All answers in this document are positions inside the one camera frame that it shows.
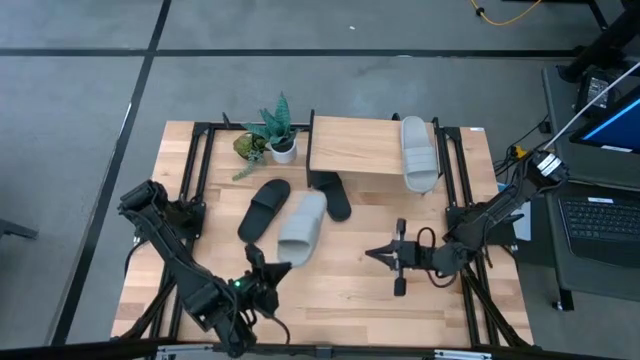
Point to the yellow plug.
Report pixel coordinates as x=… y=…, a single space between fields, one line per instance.
x=521 y=151

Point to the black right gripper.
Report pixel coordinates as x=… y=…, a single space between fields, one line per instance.
x=415 y=256

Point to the wooden shelf with black legs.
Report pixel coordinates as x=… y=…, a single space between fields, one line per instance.
x=350 y=145

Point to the black crossbar with silver brackets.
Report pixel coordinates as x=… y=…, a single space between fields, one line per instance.
x=380 y=351

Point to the black foam slide sandal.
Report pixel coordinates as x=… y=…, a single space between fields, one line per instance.
x=262 y=212
x=337 y=200

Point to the grey foam slide sandal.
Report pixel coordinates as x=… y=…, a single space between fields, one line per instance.
x=419 y=160
x=302 y=227

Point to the white rod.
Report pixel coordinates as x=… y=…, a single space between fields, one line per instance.
x=600 y=98

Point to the monitor with blue screen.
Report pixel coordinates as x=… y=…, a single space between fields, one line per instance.
x=620 y=125

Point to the black furniture foot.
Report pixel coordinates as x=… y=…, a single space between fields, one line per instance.
x=15 y=229

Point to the black power brick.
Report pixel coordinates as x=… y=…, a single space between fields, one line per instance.
x=595 y=90

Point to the small trailing succulent plant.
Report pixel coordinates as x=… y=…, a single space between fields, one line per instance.
x=246 y=145

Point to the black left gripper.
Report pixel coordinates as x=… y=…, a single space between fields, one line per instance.
x=260 y=292

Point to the snake plant in white pot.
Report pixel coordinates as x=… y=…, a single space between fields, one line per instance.
x=285 y=155

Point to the black laptop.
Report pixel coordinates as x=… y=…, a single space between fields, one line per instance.
x=600 y=225

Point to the white paper sheet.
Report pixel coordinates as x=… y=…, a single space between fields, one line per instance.
x=525 y=230

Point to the black diagonal pole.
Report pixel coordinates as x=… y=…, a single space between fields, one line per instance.
x=605 y=42

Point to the black metal table frame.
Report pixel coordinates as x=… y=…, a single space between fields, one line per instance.
x=470 y=320

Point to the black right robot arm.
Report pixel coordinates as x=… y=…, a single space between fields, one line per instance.
x=500 y=205

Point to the dark grey desk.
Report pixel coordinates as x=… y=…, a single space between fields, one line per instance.
x=600 y=282

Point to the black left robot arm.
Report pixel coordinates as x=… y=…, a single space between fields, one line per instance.
x=170 y=250

